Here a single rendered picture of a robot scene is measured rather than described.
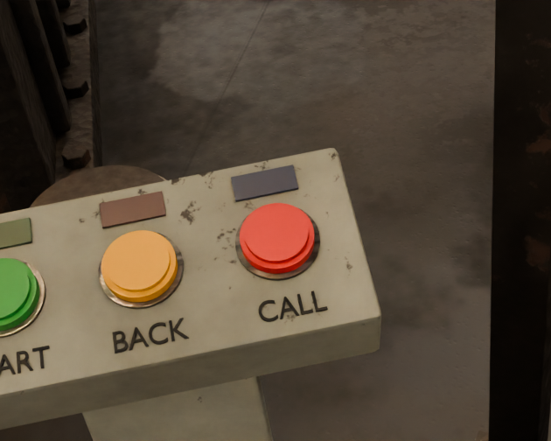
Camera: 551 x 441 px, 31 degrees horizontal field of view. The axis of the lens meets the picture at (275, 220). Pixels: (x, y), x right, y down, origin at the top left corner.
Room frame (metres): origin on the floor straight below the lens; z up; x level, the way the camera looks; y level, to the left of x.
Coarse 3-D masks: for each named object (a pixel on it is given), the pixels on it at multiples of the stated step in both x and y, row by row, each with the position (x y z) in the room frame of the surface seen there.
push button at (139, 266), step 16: (128, 240) 0.41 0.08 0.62; (144, 240) 0.41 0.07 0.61; (160, 240) 0.41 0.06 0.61; (112, 256) 0.40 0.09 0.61; (128, 256) 0.40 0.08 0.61; (144, 256) 0.40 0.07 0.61; (160, 256) 0.40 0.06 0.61; (176, 256) 0.41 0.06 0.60; (112, 272) 0.40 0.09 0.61; (128, 272) 0.39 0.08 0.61; (144, 272) 0.39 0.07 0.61; (160, 272) 0.39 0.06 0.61; (176, 272) 0.40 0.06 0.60; (112, 288) 0.39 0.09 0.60; (128, 288) 0.39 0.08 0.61; (144, 288) 0.38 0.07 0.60; (160, 288) 0.39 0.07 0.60
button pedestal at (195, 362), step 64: (128, 192) 0.45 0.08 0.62; (192, 192) 0.44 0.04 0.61; (320, 192) 0.43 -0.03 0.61; (0, 256) 0.42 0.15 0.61; (64, 256) 0.42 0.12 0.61; (192, 256) 0.41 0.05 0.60; (320, 256) 0.40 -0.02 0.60; (64, 320) 0.38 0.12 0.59; (128, 320) 0.38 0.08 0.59; (192, 320) 0.37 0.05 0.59; (256, 320) 0.37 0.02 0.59; (320, 320) 0.36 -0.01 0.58; (0, 384) 0.35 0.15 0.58; (64, 384) 0.35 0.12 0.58; (128, 384) 0.36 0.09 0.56; (192, 384) 0.37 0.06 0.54; (256, 384) 0.37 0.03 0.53
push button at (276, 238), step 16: (272, 208) 0.42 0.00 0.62; (288, 208) 0.42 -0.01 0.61; (256, 224) 0.41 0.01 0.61; (272, 224) 0.41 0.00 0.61; (288, 224) 0.41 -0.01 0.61; (304, 224) 0.41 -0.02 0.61; (240, 240) 0.41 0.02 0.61; (256, 240) 0.40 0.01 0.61; (272, 240) 0.40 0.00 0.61; (288, 240) 0.40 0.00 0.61; (304, 240) 0.40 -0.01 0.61; (256, 256) 0.39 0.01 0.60; (272, 256) 0.39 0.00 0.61; (288, 256) 0.39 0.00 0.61; (304, 256) 0.39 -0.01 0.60; (272, 272) 0.39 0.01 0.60
